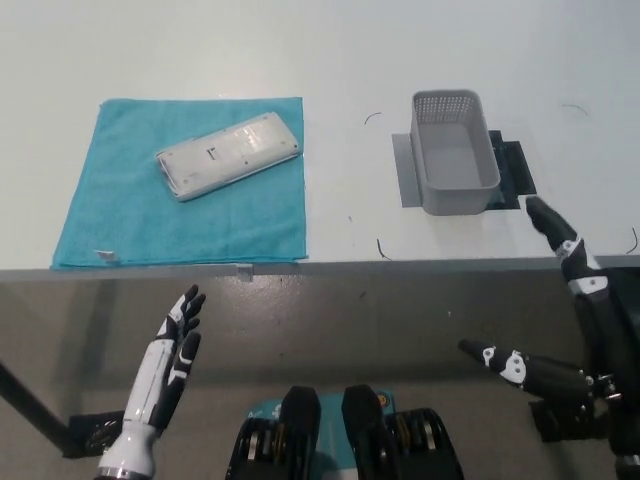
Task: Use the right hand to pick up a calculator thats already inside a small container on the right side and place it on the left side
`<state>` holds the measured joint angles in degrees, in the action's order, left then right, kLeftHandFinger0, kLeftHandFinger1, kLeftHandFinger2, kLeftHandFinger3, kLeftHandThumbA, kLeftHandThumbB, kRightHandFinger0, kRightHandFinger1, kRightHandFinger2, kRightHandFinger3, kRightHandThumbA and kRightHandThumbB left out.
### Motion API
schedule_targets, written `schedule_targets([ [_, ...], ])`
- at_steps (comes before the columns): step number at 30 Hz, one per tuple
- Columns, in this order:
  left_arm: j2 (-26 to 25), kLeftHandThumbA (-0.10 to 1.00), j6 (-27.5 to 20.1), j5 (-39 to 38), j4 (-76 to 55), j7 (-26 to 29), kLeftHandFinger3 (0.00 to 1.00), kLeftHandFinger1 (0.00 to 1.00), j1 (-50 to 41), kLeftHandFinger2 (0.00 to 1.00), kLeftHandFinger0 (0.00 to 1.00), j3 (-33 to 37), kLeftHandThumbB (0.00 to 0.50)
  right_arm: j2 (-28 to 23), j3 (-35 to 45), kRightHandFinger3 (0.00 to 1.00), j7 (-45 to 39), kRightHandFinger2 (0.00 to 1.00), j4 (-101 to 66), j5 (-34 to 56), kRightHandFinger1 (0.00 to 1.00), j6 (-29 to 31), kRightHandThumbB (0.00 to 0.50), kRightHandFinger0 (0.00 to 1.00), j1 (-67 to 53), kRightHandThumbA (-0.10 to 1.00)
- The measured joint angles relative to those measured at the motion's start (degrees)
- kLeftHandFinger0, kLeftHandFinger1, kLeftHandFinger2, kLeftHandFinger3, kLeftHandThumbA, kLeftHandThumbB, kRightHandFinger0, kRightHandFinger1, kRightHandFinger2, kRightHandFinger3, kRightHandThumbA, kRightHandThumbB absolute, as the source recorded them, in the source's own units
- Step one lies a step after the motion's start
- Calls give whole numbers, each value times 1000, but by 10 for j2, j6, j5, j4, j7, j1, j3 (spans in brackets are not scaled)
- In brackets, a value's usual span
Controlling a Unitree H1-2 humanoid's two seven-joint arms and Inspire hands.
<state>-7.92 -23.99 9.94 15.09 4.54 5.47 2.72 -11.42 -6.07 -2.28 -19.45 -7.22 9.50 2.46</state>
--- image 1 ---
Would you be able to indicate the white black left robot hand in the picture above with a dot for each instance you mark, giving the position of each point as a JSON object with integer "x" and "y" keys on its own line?
{"x": 162, "y": 365}

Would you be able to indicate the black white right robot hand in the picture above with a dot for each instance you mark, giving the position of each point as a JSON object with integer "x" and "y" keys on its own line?
{"x": 590, "y": 310}

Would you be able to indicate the white calculator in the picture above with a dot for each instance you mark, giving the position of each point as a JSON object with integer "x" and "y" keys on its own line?
{"x": 230, "y": 155}

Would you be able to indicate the white cloth label tag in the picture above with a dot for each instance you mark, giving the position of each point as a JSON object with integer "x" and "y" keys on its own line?
{"x": 107, "y": 256}

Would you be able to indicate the small grey tape piece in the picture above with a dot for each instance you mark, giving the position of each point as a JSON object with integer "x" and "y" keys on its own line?
{"x": 245, "y": 272}

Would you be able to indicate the black diagonal table leg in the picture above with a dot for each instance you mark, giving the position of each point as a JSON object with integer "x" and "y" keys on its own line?
{"x": 32, "y": 405}

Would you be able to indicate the teal microfibre cloth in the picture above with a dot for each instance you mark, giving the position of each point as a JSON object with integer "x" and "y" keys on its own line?
{"x": 125, "y": 200}

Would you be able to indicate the grey perforated plastic basket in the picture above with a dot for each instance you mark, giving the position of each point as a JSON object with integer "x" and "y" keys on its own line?
{"x": 452, "y": 165}

